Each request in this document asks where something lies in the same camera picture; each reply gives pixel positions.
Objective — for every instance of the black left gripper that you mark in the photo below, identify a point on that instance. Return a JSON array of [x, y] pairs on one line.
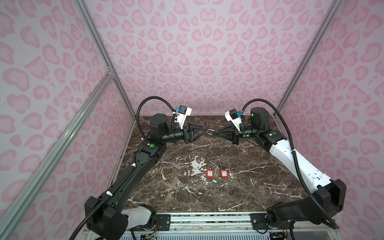
[[189, 137]]

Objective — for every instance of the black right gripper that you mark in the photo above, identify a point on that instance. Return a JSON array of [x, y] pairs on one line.
[[234, 134]]

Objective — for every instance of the red padlock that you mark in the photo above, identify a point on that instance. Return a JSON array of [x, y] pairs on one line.
[[210, 172], [224, 172]]

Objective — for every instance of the small black padlock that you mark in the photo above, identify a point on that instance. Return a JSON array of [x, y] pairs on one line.
[[210, 131]]

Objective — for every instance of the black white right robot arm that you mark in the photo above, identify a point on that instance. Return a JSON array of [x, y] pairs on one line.
[[326, 196]]

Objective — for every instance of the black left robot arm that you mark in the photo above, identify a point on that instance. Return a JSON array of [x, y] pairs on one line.
[[104, 214]]

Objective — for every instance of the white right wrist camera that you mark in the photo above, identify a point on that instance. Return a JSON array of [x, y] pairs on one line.
[[236, 118]]

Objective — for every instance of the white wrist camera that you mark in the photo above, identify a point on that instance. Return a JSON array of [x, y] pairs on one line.
[[236, 118], [181, 114]]

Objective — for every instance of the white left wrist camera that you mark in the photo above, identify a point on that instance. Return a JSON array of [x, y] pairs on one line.
[[181, 114]]

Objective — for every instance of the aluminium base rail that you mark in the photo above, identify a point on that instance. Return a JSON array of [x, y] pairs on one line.
[[236, 226]]

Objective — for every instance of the aluminium frame post left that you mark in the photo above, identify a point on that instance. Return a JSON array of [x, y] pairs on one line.
[[91, 27]]

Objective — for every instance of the aluminium frame post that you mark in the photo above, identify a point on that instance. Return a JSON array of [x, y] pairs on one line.
[[328, 19], [91, 27]]

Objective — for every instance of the aluminium frame post right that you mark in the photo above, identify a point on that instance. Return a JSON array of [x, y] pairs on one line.
[[328, 19]]

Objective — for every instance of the aluminium diagonal frame bar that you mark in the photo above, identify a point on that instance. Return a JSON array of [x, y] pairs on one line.
[[19, 207]]

